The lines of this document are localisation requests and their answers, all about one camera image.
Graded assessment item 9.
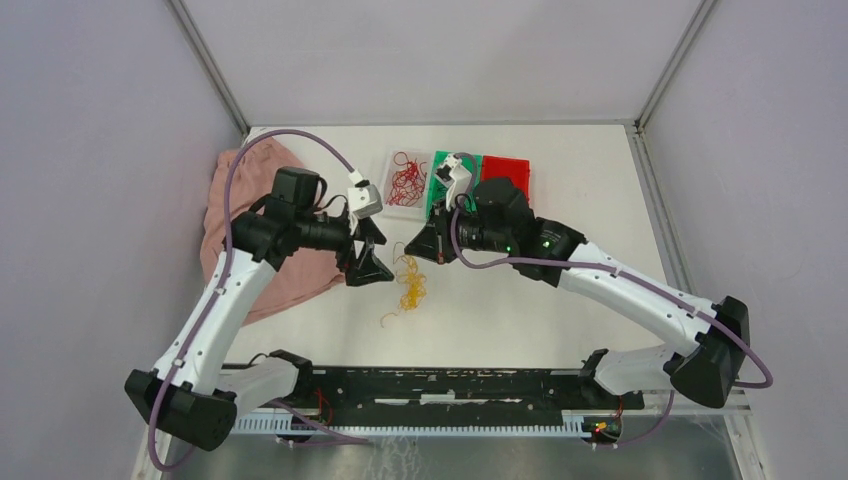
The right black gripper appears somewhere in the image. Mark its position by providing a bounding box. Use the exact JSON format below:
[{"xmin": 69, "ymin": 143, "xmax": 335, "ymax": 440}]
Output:
[{"xmin": 405, "ymin": 196, "xmax": 513, "ymax": 265}]

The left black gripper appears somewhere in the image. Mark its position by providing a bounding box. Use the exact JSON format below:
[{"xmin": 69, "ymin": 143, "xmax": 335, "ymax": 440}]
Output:
[{"xmin": 295, "ymin": 209, "xmax": 394, "ymax": 285}]

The yellow thin cable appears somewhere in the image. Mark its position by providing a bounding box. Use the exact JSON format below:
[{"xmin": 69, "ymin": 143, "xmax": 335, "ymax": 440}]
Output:
[{"xmin": 380, "ymin": 242, "xmax": 431, "ymax": 330}]

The red thin cable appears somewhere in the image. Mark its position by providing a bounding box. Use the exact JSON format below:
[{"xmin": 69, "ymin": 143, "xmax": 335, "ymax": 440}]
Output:
[{"xmin": 385, "ymin": 152, "xmax": 429, "ymax": 208}]

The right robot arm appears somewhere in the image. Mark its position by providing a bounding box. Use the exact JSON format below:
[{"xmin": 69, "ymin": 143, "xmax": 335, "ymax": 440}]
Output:
[{"xmin": 405, "ymin": 177, "xmax": 751, "ymax": 408}]

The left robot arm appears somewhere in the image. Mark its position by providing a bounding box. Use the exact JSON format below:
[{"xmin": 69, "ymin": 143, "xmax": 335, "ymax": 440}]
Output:
[{"xmin": 124, "ymin": 167, "xmax": 394, "ymax": 451}]

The green plastic bin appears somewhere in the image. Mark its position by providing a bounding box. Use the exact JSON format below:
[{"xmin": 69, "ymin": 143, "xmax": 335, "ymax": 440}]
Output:
[{"xmin": 423, "ymin": 150, "xmax": 482, "ymax": 219}]

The clear plastic bin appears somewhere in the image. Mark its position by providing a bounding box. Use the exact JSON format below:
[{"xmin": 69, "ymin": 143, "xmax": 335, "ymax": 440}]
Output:
[{"xmin": 378, "ymin": 149, "xmax": 434, "ymax": 221}]

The red plastic bin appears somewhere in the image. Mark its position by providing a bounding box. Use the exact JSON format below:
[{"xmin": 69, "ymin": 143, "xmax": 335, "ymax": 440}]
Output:
[{"xmin": 481, "ymin": 155, "xmax": 531, "ymax": 200}]

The pink cloth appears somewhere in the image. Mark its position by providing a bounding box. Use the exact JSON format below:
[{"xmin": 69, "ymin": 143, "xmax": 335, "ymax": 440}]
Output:
[{"xmin": 199, "ymin": 139, "xmax": 344, "ymax": 325}]

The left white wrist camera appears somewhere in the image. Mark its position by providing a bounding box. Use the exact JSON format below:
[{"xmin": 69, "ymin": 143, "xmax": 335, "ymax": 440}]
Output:
[{"xmin": 346, "ymin": 169, "xmax": 384, "ymax": 231}]

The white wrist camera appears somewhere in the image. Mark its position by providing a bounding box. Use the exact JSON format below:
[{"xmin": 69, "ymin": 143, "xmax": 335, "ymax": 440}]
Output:
[
  {"xmin": 346, "ymin": 169, "xmax": 384, "ymax": 231},
  {"xmin": 434, "ymin": 152, "xmax": 479, "ymax": 210}
]

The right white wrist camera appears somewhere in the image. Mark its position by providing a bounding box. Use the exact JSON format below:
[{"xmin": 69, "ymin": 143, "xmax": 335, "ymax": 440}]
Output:
[{"xmin": 434, "ymin": 152, "xmax": 479, "ymax": 210}]

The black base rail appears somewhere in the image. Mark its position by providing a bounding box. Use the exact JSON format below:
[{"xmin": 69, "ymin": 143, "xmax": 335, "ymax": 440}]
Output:
[{"xmin": 282, "ymin": 366, "xmax": 645, "ymax": 427}]

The white slotted cable duct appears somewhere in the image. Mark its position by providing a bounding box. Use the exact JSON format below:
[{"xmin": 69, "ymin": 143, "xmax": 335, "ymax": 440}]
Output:
[{"xmin": 231, "ymin": 409, "xmax": 593, "ymax": 439}]

